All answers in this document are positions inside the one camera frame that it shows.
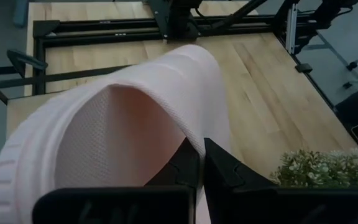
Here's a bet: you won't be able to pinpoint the pink foam slide sandal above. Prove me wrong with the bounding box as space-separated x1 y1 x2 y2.
0 44 232 224

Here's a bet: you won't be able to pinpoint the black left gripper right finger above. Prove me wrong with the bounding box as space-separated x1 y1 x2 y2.
203 138 358 224

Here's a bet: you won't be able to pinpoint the artificial green plant black pot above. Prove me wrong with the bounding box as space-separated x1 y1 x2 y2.
268 148 358 189

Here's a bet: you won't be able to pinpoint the black table frame rails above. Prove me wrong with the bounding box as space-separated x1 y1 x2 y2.
32 0 358 110

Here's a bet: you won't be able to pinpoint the wooden shelf black metal frame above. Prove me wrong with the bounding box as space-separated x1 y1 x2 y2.
0 49 133 141

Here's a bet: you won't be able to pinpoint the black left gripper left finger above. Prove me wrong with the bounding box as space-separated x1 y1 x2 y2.
32 136 201 224

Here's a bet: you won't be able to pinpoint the silver aluminium frame bar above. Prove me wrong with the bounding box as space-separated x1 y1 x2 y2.
285 2 298 54

